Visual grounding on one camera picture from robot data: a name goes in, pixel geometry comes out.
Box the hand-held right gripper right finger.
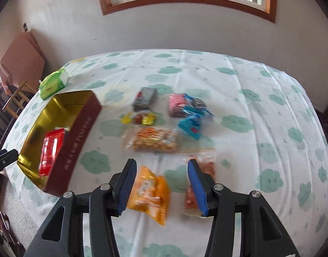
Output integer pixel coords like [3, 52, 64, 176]
[187, 159, 301, 257]

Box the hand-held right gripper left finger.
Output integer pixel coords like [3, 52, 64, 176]
[23, 158, 138, 257]

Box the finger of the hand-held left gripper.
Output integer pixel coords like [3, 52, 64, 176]
[0, 149, 20, 173]

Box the clear bag of orange snacks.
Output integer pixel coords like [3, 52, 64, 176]
[183, 150, 216, 216]

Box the orange snack packet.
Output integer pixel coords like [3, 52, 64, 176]
[126, 166, 171, 226]

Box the red snack packet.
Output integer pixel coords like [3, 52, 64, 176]
[38, 128, 66, 177]

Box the blue snack packet white label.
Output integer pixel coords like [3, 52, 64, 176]
[178, 114, 207, 140]

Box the red box with gold interior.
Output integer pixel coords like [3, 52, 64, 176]
[16, 90, 103, 196]

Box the grey snack packet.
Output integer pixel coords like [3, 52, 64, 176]
[132, 87, 157, 112]

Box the clear bag of golden nuts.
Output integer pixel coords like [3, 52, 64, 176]
[122, 126, 180, 153]

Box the cloud printed tablecloth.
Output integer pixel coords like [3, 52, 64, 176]
[4, 49, 328, 257]

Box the wooden chair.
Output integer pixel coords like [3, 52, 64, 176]
[2, 80, 37, 118]

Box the yellow red candy packet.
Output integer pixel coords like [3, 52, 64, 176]
[121, 112, 157, 126]

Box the clear blue-edged cookie packet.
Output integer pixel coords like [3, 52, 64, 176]
[184, 94, 215, 118]

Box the green tissue pack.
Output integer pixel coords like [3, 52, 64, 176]
[39, 69, 70, 101]

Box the pink snack packet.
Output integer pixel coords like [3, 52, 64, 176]
[168, 93, 190, 118]

